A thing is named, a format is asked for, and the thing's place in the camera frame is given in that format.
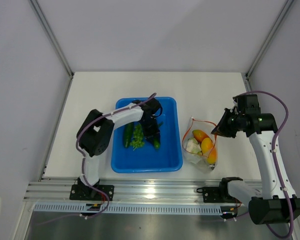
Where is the red orange mango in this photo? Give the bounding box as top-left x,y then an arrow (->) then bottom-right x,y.
192,129 -> 210,143

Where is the blue plastic tray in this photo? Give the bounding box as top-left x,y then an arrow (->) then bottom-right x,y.
111,96 -> 183,174

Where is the green grape bunch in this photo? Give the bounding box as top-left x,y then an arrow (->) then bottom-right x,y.
130,123 -> 145,150

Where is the aluminium mounting rail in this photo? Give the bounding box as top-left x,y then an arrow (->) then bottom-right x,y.
23,179 -> 220,205

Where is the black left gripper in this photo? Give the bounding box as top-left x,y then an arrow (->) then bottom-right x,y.
139,117 -> 160,145

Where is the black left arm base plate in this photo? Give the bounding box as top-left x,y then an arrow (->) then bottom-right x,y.
69,184 -> 115,201

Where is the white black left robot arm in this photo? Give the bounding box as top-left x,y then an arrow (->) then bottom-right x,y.
75,95 -> 163,200

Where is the clear zip top bag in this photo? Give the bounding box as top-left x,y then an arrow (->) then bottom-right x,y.
181,117 -> 218,173

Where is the dark green cucumber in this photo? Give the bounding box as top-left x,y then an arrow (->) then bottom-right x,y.
123,122 -> 134,148

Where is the green chili pepper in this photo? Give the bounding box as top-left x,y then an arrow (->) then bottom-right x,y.
153,121 -> 164,150

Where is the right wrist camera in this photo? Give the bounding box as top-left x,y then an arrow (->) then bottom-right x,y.
233,94 -> 261,115

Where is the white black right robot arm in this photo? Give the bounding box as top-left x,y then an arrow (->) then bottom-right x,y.
211,92 -> 300,225

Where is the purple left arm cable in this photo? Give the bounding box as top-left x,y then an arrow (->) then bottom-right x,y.
75,92 -> 158,221

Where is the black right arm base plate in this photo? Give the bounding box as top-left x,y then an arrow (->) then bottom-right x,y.
196,186 -> 233,203

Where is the yellow orange mango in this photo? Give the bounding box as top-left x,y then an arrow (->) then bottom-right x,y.
200,137 -> 217,165

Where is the white green cabbage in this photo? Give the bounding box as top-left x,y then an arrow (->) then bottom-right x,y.
185,137 -> 203,155

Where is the white slotted cable duct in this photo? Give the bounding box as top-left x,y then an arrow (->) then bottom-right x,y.
33,202 -> 223,216

